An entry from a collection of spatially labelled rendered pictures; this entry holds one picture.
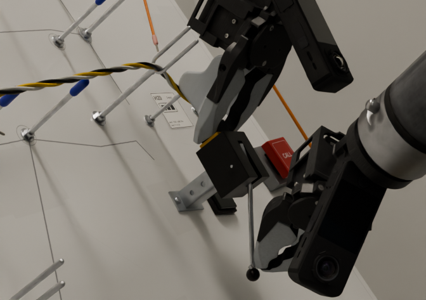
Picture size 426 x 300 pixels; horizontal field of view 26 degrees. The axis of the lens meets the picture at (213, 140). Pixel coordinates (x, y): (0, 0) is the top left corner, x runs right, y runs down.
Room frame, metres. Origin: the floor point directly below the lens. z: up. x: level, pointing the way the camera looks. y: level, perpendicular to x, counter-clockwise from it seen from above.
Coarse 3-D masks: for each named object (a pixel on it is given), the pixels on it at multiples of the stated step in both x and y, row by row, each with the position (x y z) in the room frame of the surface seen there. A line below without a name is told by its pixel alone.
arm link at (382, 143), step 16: (368, 112) 0.76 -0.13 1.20; (384, 112) 0.74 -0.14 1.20; (368, 128) 0.75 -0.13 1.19; (384, 128) 0.74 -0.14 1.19; (368, 144) 0.75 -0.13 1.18; (384, 144) 0.74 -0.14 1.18; (400, 144) 0.73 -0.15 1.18; (384, 160) 0.74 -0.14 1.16; (400, 160) 0.74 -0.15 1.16; (416, 160) 0.73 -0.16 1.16; (400, 176) 0.75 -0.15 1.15; (416, 176) 0.75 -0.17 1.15
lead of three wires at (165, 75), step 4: (160, 68) 0.90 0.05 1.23; (164, 72) 0.91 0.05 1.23; (164, 76) 0.92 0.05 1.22; (168, 76) 0.92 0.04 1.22; (168, 80) 0.92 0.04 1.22; (172, 80) 0.93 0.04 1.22; (172, 84) 0.93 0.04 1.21; (176, 84) 0.94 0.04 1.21; (172, 88) 0.94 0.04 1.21; (176, 88) 0.94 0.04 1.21; (180, 92) 0.94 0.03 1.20; (184, 96) 0.95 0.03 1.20
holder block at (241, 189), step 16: (208, 144) 0.92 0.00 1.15; (224, 144) 0.91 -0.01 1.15; (208, 160) 0.92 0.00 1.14; (224, 160) 0.91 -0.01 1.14; (240, 160) 0.90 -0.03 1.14; (256, 160) 0.93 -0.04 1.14; (224, 176) 0.91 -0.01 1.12; (240, 176) 0.90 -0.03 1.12; (256, 176) 0.90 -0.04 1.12; (224, 192) 0.91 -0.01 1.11; (240, 192) 0.92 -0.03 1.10
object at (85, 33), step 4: (120, 0) 1.00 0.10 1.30; (124, 0) 1.00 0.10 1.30; (112, 4) 1.01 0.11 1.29; (116, 4) 1.00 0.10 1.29; (108, 8) 1.01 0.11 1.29; (112, 8) 1.01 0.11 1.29; (116, 8) 1.01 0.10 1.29; (108, 12) 1.01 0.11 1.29; (100, 16) 1.01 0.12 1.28; (104, 16) 1.01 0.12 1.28; (96, 20) 1.02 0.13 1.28; (100, 20) 1.01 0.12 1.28; (92, 24) 1.02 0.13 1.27; (96, 24) 1.02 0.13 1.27; (88, 28) 1.02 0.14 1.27; (92, 28) 1.02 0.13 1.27; (80, 32) 1.02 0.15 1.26; (84, 32) 1.02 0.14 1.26; (88, 32) 1.02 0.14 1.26; (84, 36) 1.02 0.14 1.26; (88, 36) 1.02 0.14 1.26; (88, 40) 1.02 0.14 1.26
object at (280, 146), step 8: (264, 144) 1.12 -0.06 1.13; (272, 144) 1.12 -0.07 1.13; (280, 144) 1.14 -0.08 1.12; (272, 152) 1.11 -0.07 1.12; (280, 152) 1.12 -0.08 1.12; (288, 152) 1.14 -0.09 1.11; (272, 160) 1.11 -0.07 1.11; (280, 160) 1.11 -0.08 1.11; (288, 160) 1.12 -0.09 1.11; (280, 168) 1.11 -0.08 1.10; (288, 168) 1.11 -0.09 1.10
